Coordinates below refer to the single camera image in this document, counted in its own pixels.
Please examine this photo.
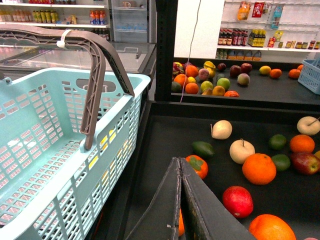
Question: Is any white supermarket shelf right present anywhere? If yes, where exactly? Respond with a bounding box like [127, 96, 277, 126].
[217, 0, 320, 63]

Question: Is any white drinks shelf left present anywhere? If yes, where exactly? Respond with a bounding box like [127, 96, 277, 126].
[0, 0, 111, 41]

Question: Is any green lime at front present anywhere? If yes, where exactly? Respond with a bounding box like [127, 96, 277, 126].
[268, 134, 287, 150]

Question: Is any big orange front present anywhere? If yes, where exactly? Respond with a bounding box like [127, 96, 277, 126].
[242, 153, 277, 185]

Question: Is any dark red apple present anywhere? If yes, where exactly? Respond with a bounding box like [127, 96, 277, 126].
[229, 65, 241, 78]

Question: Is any red mango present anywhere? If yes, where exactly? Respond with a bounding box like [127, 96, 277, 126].
[222, 185, 254, 219]

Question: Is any orange near small basket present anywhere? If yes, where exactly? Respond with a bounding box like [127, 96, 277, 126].
[288, 69, 301, 80]

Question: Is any brown basket handle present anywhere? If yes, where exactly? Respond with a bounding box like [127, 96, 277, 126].
[0, 23, 136, 151]

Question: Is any green apple far shelf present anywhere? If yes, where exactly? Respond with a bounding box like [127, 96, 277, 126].
[216, 77, 231, 91]

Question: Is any pink dragon fruit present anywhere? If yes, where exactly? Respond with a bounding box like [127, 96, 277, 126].
[172, 62, 185, 80]

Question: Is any small blue plastic basket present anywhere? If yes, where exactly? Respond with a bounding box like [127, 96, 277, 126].
[298, 57, 320, 95]

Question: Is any large orange far left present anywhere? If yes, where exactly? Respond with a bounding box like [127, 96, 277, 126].
[185, 65, 199, 78]

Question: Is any orange fruit near front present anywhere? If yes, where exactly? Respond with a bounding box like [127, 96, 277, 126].
[289, 134, 315, 153]

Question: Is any red apple far shelf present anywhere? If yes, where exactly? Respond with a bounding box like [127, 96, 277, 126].
[240, 62, 253, 74]

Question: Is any white pear at left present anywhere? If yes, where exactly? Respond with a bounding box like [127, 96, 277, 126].
[210, 120, 233, 140]

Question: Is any white pear with stem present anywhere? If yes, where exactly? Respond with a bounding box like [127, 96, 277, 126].
[296, 116, 320, 136]

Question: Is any yellow lemon on far shelf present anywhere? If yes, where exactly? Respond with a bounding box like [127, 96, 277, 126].
[259, 65, 272, 76]

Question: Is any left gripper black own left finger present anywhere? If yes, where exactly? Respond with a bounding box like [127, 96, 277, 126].
[126, 157, 182, 240]

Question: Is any yellow star fruit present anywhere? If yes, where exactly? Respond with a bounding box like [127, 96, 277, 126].
[203, 60, 216, 79]

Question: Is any large light blue basket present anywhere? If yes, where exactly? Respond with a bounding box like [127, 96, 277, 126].
[0, 68, 151, 240]

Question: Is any green avocado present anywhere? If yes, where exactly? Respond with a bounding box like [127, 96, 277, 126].
[191, 141, 215, 159]

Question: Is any orange beside far lemon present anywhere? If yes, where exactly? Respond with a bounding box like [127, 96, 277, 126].
[269, 68, 283, 79]

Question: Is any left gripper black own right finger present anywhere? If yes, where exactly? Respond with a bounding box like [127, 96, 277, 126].
[180, 158, 255, 240]

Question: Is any black metal display shelf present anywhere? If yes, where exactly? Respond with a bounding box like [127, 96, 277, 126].
[100, 0, 320, 240]

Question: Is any orange persimmon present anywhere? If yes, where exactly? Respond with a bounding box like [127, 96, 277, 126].
[185, 154, 209, 180]

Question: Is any pink peach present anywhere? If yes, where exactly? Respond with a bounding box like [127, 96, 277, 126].
[237, 73, 250, 86]

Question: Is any glass top freezer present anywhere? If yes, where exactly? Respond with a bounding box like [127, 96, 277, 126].
[0, 41, 156, 80]

